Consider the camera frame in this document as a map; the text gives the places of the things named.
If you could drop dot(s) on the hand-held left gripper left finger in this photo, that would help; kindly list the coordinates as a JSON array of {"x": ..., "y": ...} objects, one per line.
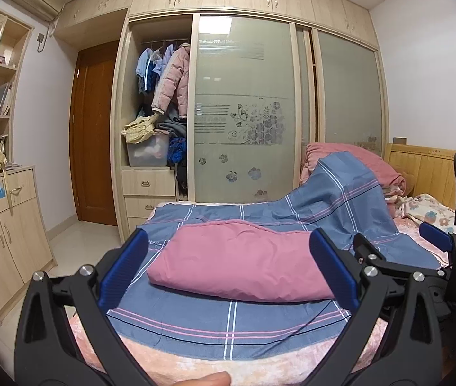
[{"x": 125, "y": 269}]

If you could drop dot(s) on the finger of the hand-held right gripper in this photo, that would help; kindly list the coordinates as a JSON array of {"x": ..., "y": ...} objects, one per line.
[
  {"x": 404, "y": 270},
  {"x": 436, "y": 235}
]

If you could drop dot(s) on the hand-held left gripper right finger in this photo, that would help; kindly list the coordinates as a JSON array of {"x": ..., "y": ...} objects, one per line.
[{"x": 334, "y": 269}]

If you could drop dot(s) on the pink and white hooded jacket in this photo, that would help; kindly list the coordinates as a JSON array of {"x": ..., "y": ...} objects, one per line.
[{"x": 232, "y": 261}]

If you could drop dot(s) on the dark hanging clothes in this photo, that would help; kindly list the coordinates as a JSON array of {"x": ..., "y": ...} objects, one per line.
[{"x": 182, "y": 181}]

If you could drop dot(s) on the grey folded clothes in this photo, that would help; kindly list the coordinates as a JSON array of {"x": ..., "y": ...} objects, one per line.
[{"x": 171, "y": 126}]

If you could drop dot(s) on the person's left hand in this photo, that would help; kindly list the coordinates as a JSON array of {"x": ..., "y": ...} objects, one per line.
[{"x": 207, "y": 380}]

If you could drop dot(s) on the floral blanket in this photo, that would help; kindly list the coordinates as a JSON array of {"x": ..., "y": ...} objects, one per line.
[{"x": 432, "y": 209}]

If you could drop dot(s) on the wardrobe drawer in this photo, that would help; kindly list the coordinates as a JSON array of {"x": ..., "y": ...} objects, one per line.
[
  {"x": 147, "y": 207},
  {"x": 137, "y": 225},
  {"x": 147, "y": 183}
]

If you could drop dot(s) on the wooden headboard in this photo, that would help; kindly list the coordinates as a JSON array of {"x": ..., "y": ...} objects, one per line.
[{"x": 424, "y": 169}]

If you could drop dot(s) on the blue plaid duvet cover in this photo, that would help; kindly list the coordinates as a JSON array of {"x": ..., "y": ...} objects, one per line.
[{"x": 332, "y": 193}]

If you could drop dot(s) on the pink quilt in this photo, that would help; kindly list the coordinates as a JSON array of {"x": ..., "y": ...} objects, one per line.
[{"x": 372, "y": 165}]

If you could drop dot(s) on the light wood side cabinet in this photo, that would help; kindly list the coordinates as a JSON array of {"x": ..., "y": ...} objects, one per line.
[{"x": 15, "y": 241}]

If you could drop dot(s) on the clear plastic storage box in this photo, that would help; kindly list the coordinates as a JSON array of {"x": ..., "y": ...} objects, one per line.
[{"x": 147, "y": 152}]

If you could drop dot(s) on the blue cloth bundle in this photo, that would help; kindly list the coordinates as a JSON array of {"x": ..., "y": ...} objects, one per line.
[{"x": 177, "y": 150}]

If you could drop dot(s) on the brown wooden door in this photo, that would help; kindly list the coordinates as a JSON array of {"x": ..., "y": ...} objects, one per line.
[{"x": 95, "y": 136}]

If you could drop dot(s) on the yellow crumpled garment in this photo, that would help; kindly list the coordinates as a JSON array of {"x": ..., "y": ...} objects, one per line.
[{"x": 137, "y": 130}]

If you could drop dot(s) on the light wood wardrobe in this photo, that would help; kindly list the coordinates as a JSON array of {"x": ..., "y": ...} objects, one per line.
[{"x": 121, "y": 128}]

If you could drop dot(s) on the plain frosted sliding door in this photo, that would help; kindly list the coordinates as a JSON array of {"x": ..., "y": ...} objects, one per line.
[{"x": 348, "y": 88}]

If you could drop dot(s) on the pink puffer jacket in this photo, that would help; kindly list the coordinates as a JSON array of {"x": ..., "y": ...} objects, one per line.
[{"x": 171, "y": 80}]

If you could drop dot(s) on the blue hanging jacket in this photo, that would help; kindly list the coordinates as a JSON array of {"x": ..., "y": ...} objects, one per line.
[{"x": 157, "y": 76}]

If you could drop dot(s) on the light blue hanging shirt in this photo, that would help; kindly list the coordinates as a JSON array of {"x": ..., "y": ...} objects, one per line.
[{"x": 142, "y": 68}]

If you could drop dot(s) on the frosted floral sliding door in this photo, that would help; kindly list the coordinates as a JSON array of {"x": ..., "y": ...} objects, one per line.
[{"x": 248, "y": 68}]

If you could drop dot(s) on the light wood bookshelf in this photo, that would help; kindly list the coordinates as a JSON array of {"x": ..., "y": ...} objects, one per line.
[{"x": 23, "y": 48}]

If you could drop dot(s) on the wall socket with plug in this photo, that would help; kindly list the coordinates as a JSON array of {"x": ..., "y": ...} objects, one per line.
[{"x": 42, "y": 39}]

